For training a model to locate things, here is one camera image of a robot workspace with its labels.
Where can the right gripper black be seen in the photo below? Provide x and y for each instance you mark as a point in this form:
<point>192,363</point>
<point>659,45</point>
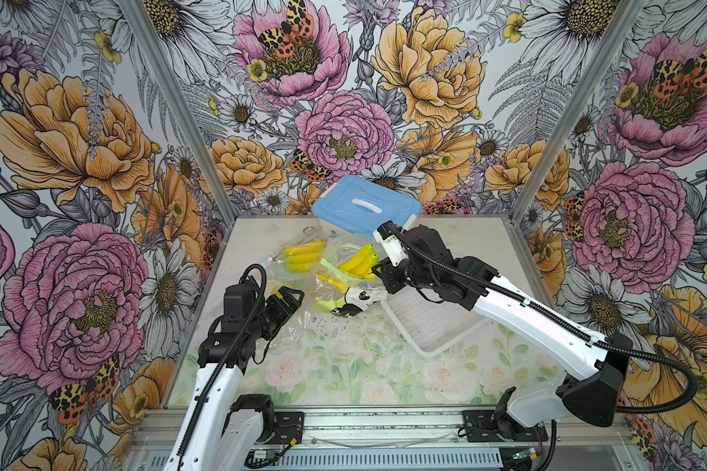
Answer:
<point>390,279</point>

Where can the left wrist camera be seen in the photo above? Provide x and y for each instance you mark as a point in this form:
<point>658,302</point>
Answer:
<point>238,301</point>

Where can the white plastic basket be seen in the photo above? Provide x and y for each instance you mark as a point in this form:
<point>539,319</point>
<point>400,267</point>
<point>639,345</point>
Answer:
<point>431,328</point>

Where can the blue lid storage box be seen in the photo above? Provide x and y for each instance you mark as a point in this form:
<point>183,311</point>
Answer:
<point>358,206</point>

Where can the panda zip-top bag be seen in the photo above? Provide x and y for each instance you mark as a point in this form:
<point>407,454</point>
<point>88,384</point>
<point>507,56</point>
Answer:
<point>342,295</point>

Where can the yellow banana bunch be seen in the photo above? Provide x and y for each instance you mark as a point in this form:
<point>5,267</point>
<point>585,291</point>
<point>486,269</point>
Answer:
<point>302,258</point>

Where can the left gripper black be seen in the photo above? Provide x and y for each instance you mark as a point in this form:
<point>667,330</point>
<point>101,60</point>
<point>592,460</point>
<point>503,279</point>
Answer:
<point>283,314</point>

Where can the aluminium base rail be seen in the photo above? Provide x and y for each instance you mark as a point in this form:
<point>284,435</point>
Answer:
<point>380,438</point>

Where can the metal wire tongs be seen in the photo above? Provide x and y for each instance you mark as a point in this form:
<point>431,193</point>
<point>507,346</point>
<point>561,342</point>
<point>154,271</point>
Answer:
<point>312,239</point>

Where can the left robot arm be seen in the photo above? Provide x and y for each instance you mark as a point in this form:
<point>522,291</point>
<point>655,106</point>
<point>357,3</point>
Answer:
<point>230,365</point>

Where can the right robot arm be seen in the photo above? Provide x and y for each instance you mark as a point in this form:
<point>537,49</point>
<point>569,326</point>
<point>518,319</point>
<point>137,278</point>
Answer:
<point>594,365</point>

